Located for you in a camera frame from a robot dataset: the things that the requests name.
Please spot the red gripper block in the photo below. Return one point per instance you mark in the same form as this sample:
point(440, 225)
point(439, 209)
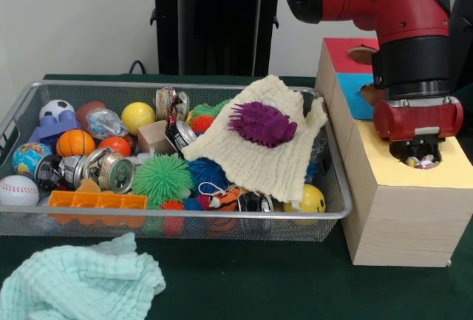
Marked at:
point(417, 120)

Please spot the colourful dotted cloth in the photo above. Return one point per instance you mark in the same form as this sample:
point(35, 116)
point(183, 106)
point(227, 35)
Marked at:
point(421, 162)

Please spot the cream knitted cloth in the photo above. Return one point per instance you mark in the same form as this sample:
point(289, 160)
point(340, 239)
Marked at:
point(266, 168)

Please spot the purple spiky hedgehog toy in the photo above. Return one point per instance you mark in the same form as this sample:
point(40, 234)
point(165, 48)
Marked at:
point(262, 124)

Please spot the light blue muslin cloth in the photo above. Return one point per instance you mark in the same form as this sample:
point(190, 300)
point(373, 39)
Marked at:
point(74, 283)

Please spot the wooden box with three holes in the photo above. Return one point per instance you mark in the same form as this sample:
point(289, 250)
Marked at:
point(406, 224)

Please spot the yellow smiley ball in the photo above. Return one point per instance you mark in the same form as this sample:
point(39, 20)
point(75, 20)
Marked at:
point(314, 198)

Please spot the green spiky ball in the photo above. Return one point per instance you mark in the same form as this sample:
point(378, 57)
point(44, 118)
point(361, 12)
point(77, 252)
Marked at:
point(162, 179)

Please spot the plain yellow ball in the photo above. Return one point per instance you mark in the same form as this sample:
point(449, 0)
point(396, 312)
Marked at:
point(138, 117)

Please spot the red rubber ball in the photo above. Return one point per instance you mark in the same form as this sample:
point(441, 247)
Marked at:
point(116, 145)

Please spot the orange plastic tray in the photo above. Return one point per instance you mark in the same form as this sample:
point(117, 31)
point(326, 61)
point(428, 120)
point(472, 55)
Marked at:
point(96, 200)

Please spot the orange basketball toy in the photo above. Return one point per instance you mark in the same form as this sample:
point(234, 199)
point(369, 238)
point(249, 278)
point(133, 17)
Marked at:
point(75, 143)

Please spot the black and white soccer ball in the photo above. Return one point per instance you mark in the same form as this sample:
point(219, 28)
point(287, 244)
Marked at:
point(57, 107)

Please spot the white baseball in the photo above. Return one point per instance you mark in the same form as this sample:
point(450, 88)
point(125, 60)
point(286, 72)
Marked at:
point(16, 190)

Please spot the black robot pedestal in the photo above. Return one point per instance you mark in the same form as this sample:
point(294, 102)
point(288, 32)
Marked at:
point(221, 20)

